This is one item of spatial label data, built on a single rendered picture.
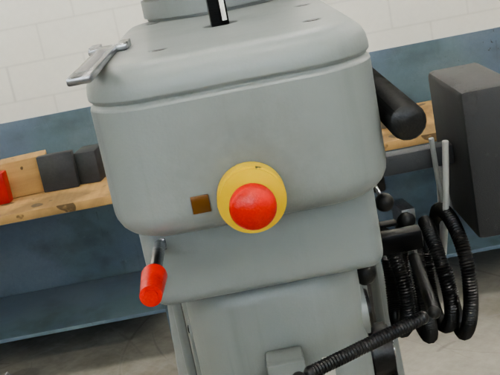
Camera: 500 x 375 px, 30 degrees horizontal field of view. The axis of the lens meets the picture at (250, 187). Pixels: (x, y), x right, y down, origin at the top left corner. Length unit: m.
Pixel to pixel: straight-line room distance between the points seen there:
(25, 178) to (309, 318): 4.03
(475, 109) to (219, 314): 0.48
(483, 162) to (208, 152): 0.57
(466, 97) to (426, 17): 4.10
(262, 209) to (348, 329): 0.29
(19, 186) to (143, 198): 4.15
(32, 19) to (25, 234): 1.23
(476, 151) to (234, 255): 0.47
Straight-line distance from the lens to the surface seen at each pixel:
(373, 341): 0.92
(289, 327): 1.00
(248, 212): 0.77
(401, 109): 0.85
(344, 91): 0.81
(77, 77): 0.74
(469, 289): 1.32
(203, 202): 0.82
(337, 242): 0.94
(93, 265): 5.57
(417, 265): 1.07
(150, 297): 0.80
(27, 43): 5.34
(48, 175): 4.91
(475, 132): 1.28
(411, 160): 1.36
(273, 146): 0.81
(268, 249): 0.93
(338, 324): 1.01
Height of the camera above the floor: 1.98
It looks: 15 degrees down
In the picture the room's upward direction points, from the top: 11 degrees counter-clockwise
